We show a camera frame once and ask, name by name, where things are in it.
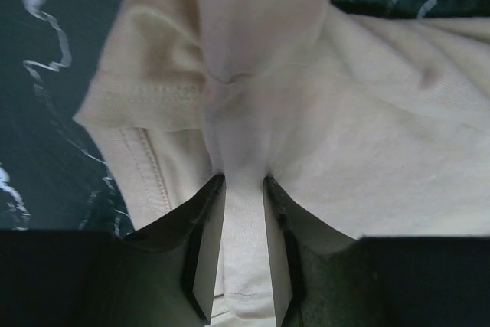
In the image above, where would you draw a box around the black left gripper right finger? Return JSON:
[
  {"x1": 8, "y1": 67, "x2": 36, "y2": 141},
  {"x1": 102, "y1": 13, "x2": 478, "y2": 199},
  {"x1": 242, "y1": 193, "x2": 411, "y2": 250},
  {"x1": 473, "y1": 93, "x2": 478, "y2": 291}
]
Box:
[{"x1": 263, "y1": 177, "x2": 489, "y2": 326}]

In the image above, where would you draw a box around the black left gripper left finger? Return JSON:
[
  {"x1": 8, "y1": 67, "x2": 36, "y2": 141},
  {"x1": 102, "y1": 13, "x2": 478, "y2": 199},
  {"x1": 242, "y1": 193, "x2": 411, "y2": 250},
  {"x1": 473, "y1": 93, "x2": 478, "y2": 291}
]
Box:
[{"x1": 1, "y1": 175, "x2": 224, "y2": 326}]

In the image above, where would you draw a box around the beige t shirt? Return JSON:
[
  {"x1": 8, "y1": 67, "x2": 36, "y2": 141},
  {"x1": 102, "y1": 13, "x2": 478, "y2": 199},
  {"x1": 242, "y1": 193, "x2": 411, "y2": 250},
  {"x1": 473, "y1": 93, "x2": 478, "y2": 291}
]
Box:
[{"x1": 74, "y1": 0, "x2": 489, "y2": 326}]

